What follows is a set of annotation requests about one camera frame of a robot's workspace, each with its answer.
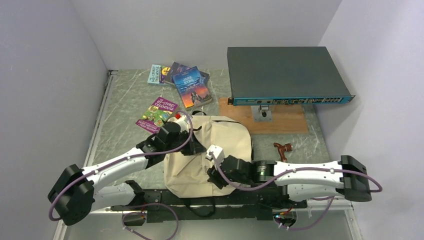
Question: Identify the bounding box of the beige canvas backpack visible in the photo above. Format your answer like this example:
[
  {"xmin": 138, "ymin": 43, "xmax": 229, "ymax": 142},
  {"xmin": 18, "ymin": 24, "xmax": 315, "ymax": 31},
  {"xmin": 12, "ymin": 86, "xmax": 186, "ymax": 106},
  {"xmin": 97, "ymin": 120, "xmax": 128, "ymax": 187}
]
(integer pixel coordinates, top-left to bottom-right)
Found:
[{"xmin": 163, "ymin": 115, "xmax": 253, "ymax": 218}]

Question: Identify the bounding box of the wooden board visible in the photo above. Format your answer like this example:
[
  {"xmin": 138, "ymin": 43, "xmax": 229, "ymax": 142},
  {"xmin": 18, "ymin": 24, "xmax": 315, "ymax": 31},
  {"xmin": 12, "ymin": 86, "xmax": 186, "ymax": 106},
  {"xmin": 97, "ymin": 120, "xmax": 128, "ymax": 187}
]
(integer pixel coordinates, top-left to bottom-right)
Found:
[{"xmin": 218, "ymin": 97, "xmax": 309, "ymax": 134}]

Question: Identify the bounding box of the aluminium rail frame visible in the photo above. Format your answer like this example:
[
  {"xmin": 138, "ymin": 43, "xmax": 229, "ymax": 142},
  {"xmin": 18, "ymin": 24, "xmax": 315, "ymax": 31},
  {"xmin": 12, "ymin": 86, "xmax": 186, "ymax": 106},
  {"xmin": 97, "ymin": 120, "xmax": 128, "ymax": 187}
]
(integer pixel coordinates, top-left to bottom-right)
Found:
[{"xmin": 52, "ymin": 69, "xmax": 147, "ymax": 240}]

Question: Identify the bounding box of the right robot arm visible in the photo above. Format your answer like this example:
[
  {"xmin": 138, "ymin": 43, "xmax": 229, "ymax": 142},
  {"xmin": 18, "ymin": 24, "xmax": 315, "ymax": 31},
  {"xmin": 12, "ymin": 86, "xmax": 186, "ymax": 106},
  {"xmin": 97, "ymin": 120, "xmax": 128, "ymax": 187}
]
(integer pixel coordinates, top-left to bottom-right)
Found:
[{"xmin": 206, "ymin": 151, "xmax": 373, "ymax": 208}]

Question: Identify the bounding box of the purple treehouse book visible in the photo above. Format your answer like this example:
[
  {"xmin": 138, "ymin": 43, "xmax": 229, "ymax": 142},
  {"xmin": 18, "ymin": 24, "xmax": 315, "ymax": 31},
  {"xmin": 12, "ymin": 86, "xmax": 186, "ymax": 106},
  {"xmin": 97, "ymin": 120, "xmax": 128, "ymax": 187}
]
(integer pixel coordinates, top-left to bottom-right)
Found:
[{"xmin": 135, "ymin": 97, "xmax": 178, "ymax": 134}]

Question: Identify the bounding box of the Jane Eyre book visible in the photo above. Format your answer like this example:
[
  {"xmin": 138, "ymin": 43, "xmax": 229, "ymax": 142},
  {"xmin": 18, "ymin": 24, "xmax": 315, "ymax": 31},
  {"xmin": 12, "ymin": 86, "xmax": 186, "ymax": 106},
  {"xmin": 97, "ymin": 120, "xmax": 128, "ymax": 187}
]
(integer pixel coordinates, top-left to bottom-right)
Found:
[{"xmin": 172, "ymin": 66, "xmax": 212, "ymax": 110}]

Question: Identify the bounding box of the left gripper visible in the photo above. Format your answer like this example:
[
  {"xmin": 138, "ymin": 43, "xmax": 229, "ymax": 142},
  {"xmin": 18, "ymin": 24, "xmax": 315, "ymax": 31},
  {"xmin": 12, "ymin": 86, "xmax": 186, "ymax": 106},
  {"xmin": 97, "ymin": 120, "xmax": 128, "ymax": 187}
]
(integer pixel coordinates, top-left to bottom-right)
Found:
[{"xmin": 164, "ymin": 128, "xmax": 207, "ymax": 156}]

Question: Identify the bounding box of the black base frame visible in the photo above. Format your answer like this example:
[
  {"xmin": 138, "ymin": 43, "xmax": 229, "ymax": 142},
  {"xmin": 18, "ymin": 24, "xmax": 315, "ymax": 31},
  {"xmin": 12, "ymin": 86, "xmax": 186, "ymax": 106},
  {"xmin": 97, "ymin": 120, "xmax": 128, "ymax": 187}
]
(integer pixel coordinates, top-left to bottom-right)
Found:
[{"xmin": 110, "ymin": 187, "xmax": 309, "ymax": 223}]

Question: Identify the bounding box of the brown copper pipe fitting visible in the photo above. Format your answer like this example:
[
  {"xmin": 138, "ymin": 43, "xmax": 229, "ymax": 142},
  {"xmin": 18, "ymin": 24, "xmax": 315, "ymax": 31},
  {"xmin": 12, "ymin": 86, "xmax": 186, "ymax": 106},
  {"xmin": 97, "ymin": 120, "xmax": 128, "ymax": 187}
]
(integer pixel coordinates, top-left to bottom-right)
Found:
[{"xmin": 273, "ymin": 142, "xmax": 293, "ymax": 163}]

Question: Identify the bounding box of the metal switch stand bracket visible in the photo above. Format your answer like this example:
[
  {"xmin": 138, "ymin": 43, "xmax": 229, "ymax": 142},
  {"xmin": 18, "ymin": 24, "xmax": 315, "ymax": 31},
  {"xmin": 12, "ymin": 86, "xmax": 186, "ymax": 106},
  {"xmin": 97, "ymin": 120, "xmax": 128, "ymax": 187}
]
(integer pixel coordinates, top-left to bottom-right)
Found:
[{"xmin": 251, "ymin": 105, "xmax": 273, "ymax": 122}]

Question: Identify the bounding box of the dark purple book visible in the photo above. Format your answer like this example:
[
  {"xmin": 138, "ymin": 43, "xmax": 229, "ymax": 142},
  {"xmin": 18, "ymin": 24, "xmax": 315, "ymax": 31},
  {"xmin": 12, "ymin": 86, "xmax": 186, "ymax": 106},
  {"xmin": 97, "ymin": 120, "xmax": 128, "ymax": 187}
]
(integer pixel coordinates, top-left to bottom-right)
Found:
[{"xmin": 163, "ymin": 62, "xmax": 210, "ymax": 87}]

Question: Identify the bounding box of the dark network switch box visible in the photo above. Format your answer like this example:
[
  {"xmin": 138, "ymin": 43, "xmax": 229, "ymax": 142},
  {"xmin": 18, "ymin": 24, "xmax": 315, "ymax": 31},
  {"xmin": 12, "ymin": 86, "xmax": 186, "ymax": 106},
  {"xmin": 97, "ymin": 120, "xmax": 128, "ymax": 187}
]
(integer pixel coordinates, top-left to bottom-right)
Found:
[{"xmin": 227, "ymin": 46, "xmax": 354, "ymax": 106}]

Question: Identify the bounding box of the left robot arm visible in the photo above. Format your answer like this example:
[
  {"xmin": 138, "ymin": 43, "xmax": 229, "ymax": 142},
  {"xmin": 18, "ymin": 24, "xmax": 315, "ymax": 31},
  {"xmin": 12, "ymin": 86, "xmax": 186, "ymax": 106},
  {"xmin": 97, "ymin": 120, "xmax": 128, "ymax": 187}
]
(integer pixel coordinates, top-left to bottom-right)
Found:
[{"xmin": 47, "ymin": 122, "xmax": 206, "ymax": 226}]

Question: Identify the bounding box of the light blue book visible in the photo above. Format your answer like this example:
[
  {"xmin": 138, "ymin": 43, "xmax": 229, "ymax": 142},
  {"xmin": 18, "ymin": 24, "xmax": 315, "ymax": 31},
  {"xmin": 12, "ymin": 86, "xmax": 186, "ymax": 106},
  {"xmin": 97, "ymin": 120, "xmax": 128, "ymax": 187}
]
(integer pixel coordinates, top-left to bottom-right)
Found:
[{"xmin": 147, "ymin": 64, "xmax": 171, "ymax": 86}]

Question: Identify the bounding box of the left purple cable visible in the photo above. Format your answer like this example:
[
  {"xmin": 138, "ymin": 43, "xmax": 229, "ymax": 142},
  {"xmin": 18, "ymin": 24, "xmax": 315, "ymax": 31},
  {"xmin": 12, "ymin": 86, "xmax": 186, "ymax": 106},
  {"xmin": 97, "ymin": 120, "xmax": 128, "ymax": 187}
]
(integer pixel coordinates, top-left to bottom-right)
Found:
[{"xmin": 48, "ymin": 110, "xmax": 195, "ymax": 240}]

